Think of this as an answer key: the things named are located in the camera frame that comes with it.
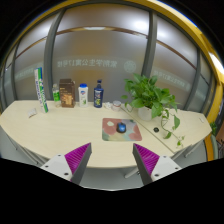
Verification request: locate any white bottle with blue cap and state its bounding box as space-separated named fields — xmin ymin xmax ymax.
xmin=77 ymin=82 xmax=90 ymax=109

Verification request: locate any brown cardboard box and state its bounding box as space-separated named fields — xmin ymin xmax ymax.
xmin=58 ymin=78 xmax=77 ymax=109

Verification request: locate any small clear green-label bottle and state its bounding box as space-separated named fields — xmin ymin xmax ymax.
xmin=51 ymin=83 xmax=62 ymax=108

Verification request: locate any dark blue pump bottle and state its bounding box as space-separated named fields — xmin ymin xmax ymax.
xmin=92 ymin=78 xmax=105 ymax=109

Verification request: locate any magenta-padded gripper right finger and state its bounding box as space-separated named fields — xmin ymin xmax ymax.
xmin=132 ymin=143 xmax=183 ymax=186

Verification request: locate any crumpled white paper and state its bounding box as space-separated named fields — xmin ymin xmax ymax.
xmin=103 ymin=101 xmax=114 ymax=111

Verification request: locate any white blister pack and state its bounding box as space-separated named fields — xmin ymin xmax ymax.
xmin=26 ymin=107 xmax=38 ymax=119

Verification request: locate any green potted plant, white pot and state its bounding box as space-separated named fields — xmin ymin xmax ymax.
xmin=120 ymin=72 xmax=186 ymax=148

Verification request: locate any floral pastel mouse pad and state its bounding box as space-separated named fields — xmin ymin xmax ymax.
xmin=101 ymin=117 xmax=144 ymax=143

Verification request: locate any blue and black computer mouse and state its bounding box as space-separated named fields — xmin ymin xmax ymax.
xmin=115 ymin=121 xmax=128 ymax=135

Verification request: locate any tall green and white tube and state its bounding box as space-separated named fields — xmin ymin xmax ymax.
xmin=33 ymin=66 xmax=50 ymax=114

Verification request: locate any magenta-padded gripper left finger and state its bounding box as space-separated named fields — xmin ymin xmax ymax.
xmin=39 ymin=142 xmax=93 ymax=186

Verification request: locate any small white jar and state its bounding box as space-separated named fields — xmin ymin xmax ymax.
xmin=111 ymin=99 xmax=123 ymax=113

